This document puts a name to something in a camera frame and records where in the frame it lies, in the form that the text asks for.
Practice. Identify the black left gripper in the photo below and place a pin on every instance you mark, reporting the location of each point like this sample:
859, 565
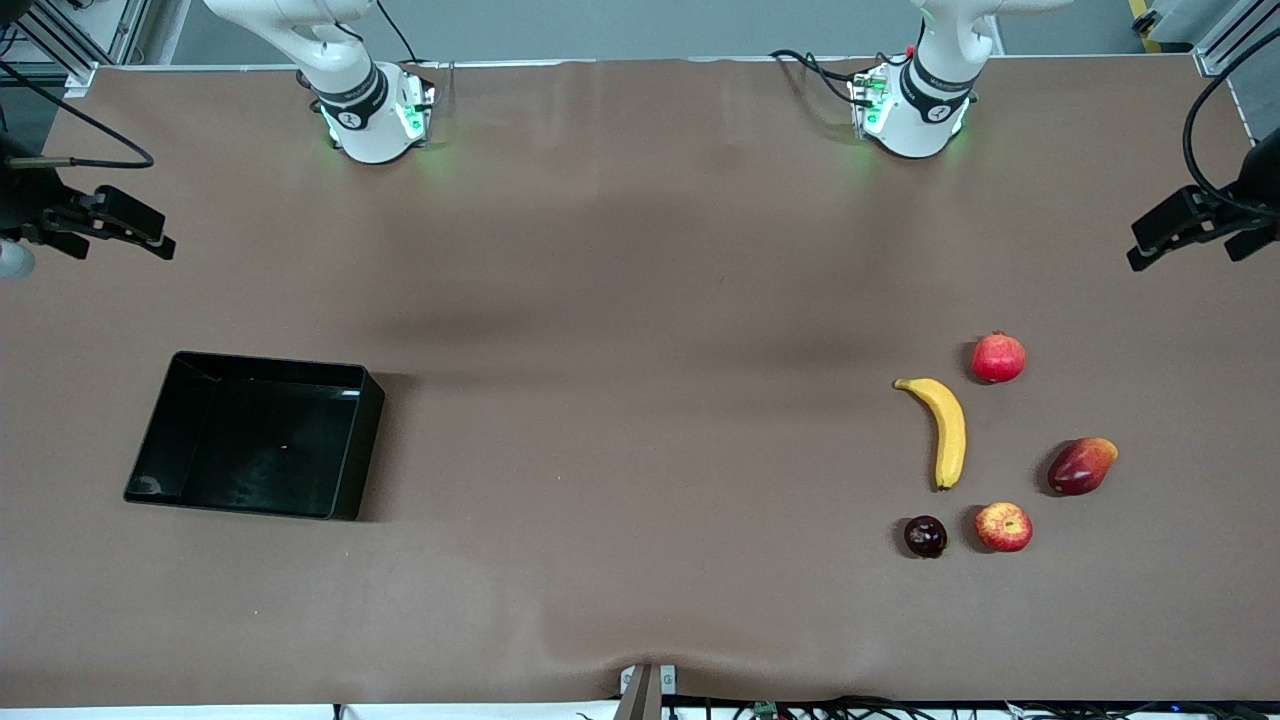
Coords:
1258, 190

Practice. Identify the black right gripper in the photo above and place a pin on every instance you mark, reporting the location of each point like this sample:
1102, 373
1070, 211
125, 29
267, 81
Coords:
24, 198

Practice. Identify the black rectangular plastic box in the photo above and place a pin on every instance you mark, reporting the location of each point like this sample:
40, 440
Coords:
250, 440

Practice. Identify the yellow banana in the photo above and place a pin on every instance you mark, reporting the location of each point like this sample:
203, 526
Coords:
948, 430

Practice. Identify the red yellow apple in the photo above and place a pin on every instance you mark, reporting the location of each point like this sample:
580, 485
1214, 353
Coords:
1003, 527

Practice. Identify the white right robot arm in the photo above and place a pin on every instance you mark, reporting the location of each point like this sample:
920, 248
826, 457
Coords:
370, 130

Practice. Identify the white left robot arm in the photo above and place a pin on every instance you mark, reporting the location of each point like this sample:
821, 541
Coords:
915, 125

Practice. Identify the yellow black floor tape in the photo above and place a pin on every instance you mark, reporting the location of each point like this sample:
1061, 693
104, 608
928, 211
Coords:
1142, 25

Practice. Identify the red pomegranate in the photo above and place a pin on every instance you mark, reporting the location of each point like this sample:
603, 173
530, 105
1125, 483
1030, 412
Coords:
999, 358

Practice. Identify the red yellow mango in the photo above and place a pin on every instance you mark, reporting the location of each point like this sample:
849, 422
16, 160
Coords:
1080, 468

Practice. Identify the dark purple plum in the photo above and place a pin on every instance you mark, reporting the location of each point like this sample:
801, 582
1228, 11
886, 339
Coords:
925, 537

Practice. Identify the brown table mat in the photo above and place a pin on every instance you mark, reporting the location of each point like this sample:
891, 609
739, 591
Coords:
600, 600

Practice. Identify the grey aluminium frame rail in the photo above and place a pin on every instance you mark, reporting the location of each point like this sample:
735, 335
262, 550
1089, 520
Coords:
1225, 55

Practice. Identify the aluminium frame profiles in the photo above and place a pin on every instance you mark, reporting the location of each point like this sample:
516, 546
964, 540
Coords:
125, 30

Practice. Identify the grey metal bracket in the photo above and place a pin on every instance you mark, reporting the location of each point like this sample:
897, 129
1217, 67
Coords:
668, 678

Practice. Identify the brown camera post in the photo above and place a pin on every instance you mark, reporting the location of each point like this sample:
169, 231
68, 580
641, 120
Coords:
640, 700

